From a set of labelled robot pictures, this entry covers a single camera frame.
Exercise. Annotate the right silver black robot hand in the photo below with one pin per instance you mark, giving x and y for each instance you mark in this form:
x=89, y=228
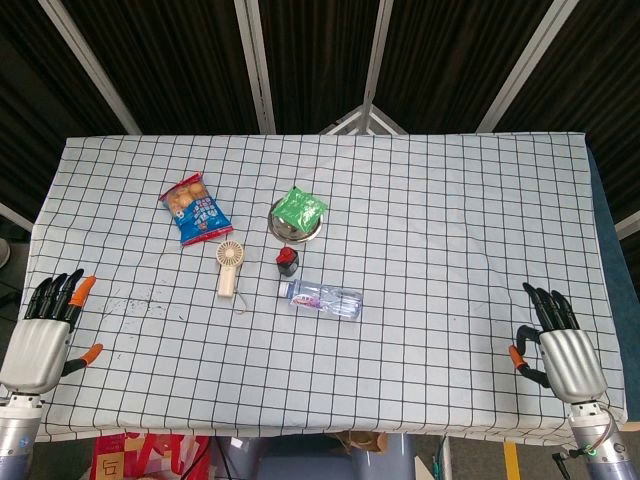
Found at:
x=570, y=360

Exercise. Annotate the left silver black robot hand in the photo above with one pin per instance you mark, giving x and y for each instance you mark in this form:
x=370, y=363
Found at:
x=37, y=345

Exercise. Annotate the beige handheld fan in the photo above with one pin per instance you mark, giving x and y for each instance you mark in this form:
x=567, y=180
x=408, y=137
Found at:
x=228, y=270

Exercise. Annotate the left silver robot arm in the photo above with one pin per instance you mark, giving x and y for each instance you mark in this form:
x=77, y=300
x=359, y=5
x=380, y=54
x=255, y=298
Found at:
x=15, y=435

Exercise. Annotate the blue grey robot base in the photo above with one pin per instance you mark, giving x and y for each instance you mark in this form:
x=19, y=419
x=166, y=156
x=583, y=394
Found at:
x=350, y=457

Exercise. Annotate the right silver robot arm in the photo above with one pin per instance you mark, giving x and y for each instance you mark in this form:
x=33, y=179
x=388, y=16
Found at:
x=597, y=440

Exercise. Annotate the red patterned bag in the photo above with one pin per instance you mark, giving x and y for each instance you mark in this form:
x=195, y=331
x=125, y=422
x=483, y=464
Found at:
x=150, y=457

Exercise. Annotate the white black checked tablecloth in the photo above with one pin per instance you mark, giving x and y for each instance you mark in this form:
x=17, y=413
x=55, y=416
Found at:
x=380, y=380

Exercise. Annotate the blue red snack bag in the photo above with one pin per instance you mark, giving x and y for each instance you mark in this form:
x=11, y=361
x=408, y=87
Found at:
x=196, y=210

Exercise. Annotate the brown paper bag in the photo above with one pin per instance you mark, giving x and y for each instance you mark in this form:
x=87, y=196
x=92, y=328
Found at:
x=362, y=441

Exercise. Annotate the clear plastic water bottle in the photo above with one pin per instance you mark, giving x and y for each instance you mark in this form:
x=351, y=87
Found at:
x=325, y=299

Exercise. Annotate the black bottle with red cap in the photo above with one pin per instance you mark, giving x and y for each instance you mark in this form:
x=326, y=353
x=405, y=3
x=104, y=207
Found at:
x=286, y=262

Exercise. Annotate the stainless steel bowl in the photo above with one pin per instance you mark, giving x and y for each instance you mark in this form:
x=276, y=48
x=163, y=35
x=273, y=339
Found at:
x=295, y=231

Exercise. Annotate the green snack packet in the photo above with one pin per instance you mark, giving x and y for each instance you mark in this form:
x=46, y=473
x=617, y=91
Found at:
x=300, y=207

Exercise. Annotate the white metal frame post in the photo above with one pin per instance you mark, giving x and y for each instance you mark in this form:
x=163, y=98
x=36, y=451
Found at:
x=255, y=65
x=87, y=65
x=520, y=65
x=374, y=55

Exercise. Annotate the white triangular frame bracket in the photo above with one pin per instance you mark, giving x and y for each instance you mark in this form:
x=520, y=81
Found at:
x=363, y=121

